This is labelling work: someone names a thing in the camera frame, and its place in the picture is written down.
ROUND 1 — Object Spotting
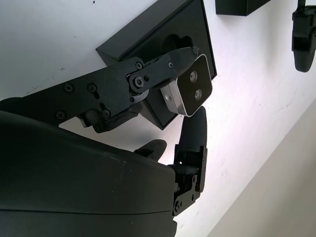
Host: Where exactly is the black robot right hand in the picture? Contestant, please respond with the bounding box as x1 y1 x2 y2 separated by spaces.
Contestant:
0 46 208 237

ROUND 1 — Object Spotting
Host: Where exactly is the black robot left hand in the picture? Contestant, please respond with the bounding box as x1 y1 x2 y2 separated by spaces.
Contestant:
291 0 316 73

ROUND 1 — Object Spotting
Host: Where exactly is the silver depth camera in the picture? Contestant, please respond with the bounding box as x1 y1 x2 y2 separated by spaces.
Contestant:
159 53 213 117

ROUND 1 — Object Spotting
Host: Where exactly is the black Intel RealSense box lid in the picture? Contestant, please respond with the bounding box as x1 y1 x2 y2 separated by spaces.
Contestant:
215 0 271 17

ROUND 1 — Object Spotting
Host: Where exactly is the black camera box base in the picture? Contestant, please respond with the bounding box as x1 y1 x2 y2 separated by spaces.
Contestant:
95 0 218 131

